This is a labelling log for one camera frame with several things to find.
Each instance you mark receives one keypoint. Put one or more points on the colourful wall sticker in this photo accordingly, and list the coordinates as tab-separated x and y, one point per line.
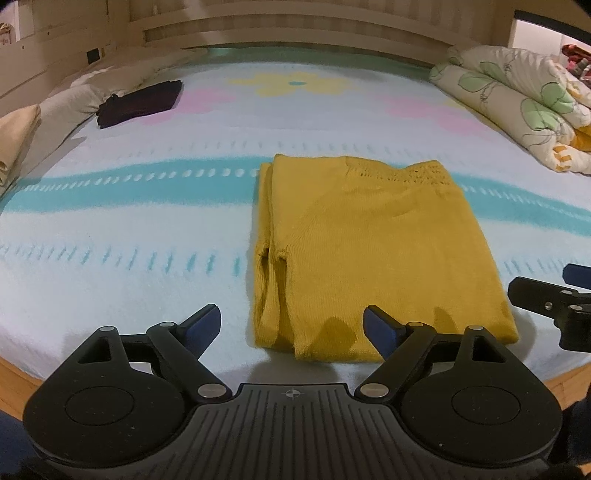
5	33

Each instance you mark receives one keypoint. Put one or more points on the black wall socket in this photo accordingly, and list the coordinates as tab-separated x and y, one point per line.
93	56

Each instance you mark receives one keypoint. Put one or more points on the pastel printed bed sheet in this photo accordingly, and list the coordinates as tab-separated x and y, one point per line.
138	230

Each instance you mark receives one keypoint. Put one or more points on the yellow knit sweater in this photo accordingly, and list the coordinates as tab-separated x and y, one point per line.
369	240

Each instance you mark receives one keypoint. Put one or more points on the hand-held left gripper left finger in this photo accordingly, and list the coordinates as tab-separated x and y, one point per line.
203	327

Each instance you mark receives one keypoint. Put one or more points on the wooden bed frame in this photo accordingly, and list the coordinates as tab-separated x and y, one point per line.
18	387

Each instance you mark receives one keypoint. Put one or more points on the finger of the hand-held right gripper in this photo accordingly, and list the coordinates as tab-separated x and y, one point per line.
579	276
531	293

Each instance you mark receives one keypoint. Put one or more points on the beige pillow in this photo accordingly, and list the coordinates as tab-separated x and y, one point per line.
16	138

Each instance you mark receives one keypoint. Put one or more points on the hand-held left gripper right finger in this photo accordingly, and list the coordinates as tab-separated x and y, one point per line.
383	332

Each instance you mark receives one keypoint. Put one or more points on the floral folded quilt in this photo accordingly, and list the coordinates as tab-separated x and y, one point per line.
508	92

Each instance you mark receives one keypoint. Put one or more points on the wooden bed headboard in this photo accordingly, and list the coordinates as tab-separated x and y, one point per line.
300	27

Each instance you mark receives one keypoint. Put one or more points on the dark folded cloth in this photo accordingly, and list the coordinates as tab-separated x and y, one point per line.
138	104

